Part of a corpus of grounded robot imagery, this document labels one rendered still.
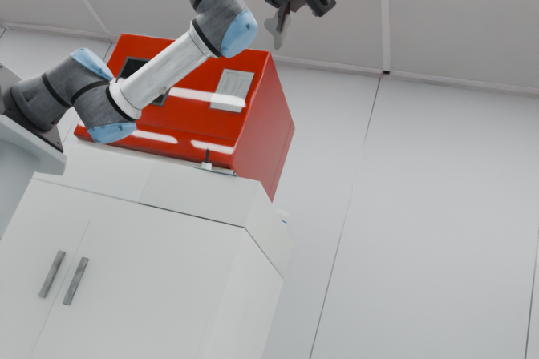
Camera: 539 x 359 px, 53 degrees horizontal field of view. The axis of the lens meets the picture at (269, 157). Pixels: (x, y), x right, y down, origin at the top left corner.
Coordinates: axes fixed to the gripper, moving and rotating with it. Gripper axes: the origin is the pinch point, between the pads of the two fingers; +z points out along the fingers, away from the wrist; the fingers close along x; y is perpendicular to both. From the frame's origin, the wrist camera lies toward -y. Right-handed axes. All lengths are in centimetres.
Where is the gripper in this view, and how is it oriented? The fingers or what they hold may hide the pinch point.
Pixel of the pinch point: (299, 34)
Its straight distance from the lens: 134.0
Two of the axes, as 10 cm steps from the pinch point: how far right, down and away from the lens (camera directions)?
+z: 0.7, 5.8, 8.1
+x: -6.6, 6.3, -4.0
